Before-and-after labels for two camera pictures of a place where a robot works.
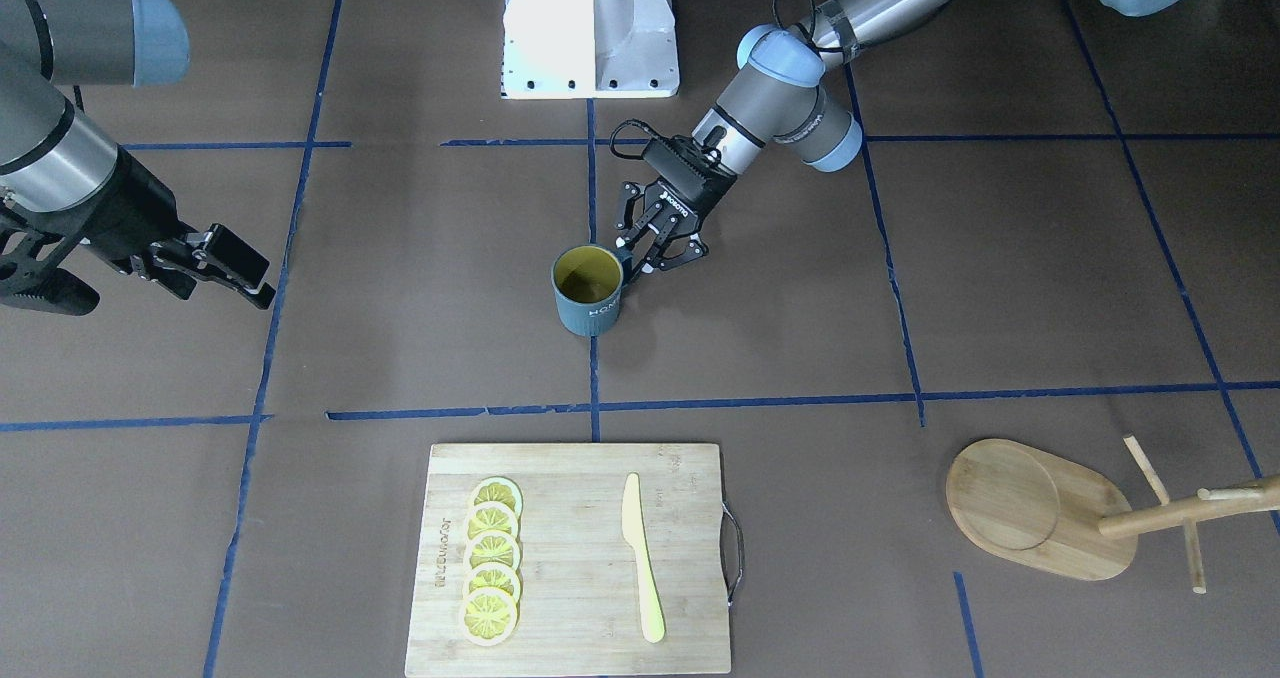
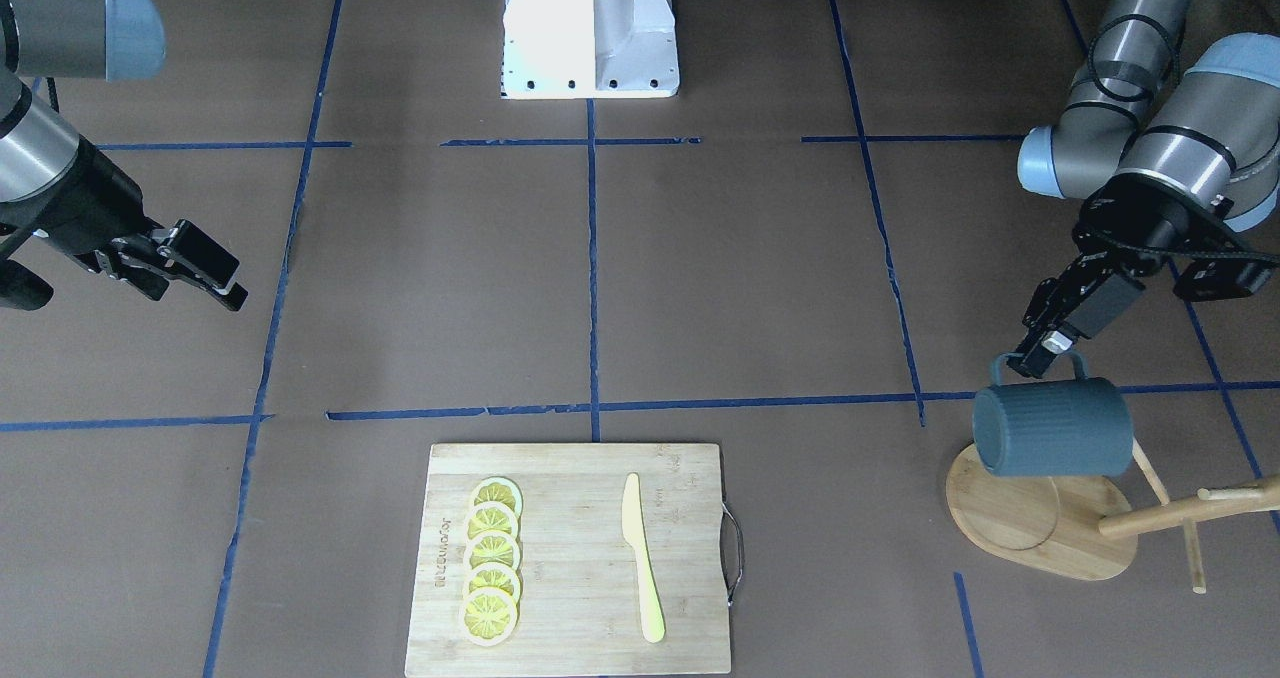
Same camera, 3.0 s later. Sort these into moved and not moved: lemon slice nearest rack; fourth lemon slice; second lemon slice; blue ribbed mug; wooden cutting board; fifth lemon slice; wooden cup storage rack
Moved: blue ribbed mug
Not moved: lemon slice nearest rack; wooden cup storage rack; fourth lemon slice; fifth lemon slice; wooden cutting board; second lemon slice
